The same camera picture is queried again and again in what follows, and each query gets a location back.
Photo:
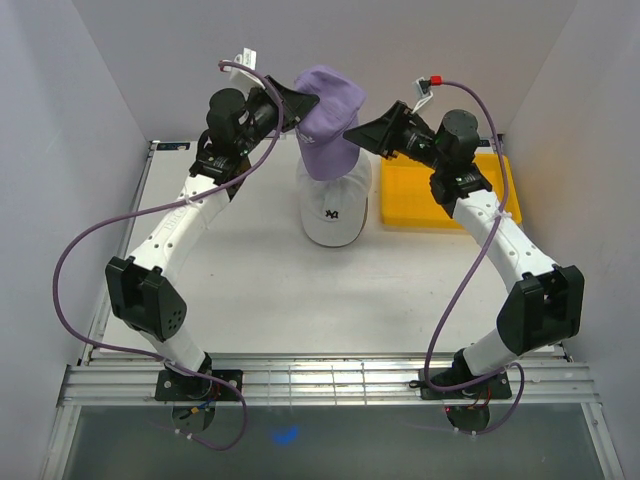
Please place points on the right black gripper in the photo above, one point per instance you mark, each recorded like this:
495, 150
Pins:
384, 134

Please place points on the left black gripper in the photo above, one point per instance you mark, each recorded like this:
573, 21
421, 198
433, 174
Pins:
296, 106

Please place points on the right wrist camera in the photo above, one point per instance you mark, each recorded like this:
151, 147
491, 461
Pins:
424, 90

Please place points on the white cap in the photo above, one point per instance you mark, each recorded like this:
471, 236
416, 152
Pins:
334, 212

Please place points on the aluminium frame rail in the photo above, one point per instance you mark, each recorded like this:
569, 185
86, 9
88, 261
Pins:
309, 417

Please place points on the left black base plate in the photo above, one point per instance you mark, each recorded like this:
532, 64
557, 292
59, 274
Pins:
174, 387

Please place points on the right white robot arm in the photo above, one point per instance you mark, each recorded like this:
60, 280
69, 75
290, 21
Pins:
544, 302

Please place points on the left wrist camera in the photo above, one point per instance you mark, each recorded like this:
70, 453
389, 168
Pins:
242, 71

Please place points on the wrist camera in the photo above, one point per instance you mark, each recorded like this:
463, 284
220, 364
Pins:
242, 71
424, 90

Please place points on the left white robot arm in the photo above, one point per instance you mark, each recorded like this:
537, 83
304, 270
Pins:
141, 286

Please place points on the yellow plastic tray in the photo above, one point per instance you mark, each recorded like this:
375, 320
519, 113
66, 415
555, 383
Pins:
406, 200

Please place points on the purple baseball cap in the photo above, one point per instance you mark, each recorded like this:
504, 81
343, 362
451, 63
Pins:
324, 151

